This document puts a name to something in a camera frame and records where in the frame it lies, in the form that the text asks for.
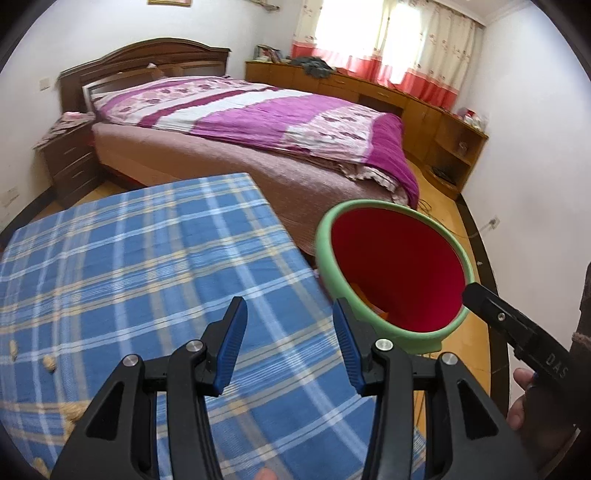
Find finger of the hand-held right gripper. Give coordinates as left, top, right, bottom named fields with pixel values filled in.
left=462, top=282, right=580, bottom=384

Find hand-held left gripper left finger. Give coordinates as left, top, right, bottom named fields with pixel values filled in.
left=50, top=296, right=249, bottom=480

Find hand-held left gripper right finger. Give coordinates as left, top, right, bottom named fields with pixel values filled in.
left=332, top=298, right=539, bottom=480

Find knotted orange cloth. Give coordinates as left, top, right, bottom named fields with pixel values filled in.
left=348, top=282, right=391, bottom=319

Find green rimmed red bowl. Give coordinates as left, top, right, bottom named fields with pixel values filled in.
left=315, top=198, right=476, bottom=356

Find person's right hand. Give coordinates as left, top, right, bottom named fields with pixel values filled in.
left=507, top=368, right=539, bottom=431

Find blue plaid tablecloth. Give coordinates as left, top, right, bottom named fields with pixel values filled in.
left=0, top=173, right=428, bottom=480

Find white red containers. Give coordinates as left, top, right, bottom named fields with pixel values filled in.
left=455, top=108, right=488, bottom=132

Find low wooden cabinet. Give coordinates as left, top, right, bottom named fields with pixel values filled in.
left=245, top=60, right=490, bottom=200

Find dark wooden nightstand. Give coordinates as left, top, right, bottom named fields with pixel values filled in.
left=33, top=124, right=100, bottom=208

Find floral clothes pile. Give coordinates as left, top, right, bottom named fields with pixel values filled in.
left=44, top=111, right=95, bottom=144

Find white red floral curtain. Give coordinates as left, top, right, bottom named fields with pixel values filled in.
left=291, top=0, right=476, bottom=110

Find dark grey clothes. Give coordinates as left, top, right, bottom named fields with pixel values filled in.
left=291, top=56, right=335, bottom=79

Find dark wooden headboard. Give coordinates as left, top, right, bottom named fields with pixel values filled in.
left=58, top=38, right=230, bottom=114

